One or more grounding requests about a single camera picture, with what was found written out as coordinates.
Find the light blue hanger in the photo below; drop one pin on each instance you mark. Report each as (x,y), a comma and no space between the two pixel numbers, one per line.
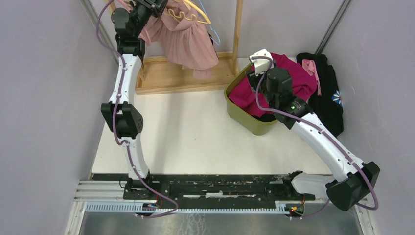
(216,39)

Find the pink cloth on pile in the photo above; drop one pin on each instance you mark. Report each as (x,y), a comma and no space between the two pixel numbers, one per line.
(310,67)

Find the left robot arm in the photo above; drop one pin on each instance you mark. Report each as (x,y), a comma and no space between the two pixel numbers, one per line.
(123,119)

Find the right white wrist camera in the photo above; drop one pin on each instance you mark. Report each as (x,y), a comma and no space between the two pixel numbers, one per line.
(262,61)

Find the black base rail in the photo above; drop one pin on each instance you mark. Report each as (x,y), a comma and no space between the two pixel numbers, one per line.
(192,191)

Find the wooden clothes rack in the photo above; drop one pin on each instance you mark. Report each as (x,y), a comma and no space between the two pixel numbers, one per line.
(155,75)

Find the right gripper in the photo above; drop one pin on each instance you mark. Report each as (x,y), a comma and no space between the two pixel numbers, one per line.
(253,80)

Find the light pink skirt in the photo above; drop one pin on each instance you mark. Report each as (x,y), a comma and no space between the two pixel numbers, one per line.
(184,43)

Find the olive green plastic basket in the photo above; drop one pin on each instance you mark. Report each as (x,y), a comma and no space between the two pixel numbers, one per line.
(252,124)

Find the black garment pile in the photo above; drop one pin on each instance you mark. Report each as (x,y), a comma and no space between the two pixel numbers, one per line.
(328,106)

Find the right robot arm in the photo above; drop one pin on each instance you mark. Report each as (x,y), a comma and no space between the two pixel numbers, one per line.
(351,181)

